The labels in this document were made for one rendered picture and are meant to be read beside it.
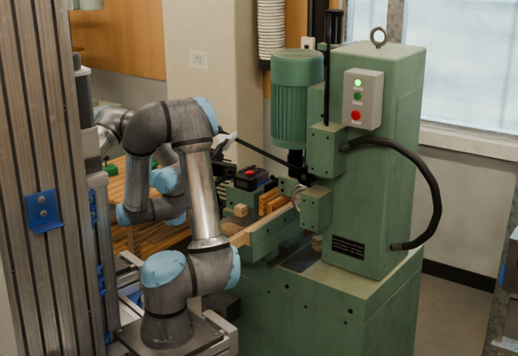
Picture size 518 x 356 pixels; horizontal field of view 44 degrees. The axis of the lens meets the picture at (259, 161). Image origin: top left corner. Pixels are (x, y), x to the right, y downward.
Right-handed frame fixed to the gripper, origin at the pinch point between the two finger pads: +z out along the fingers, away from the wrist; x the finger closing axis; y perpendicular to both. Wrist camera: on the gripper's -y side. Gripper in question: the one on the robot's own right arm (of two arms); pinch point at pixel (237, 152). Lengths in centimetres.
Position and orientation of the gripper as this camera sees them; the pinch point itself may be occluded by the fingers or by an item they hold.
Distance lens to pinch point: 222.9
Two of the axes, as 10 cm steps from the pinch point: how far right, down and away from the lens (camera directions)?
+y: -7.9, -3.6, 4.9
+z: 6.0, -3.0, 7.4
